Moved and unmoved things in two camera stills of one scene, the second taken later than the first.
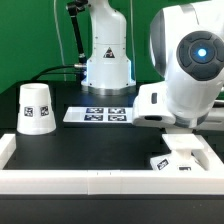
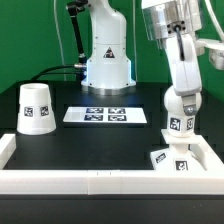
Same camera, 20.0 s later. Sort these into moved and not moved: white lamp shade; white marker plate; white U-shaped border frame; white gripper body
Moved: white gripper body
Not moved: white marker plate; white U-shaped border frame; white lamp shade
